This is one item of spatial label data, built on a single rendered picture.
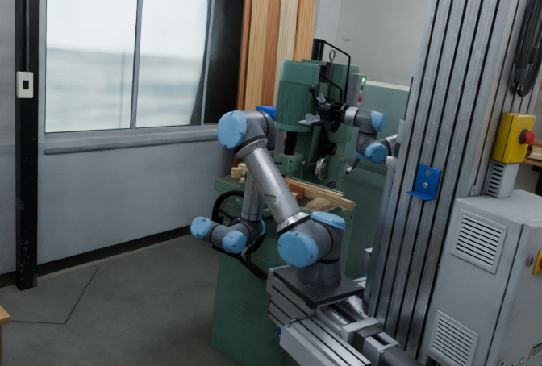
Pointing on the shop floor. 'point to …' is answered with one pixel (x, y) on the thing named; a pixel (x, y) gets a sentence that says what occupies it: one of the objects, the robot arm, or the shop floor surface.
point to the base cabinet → (252, 307)
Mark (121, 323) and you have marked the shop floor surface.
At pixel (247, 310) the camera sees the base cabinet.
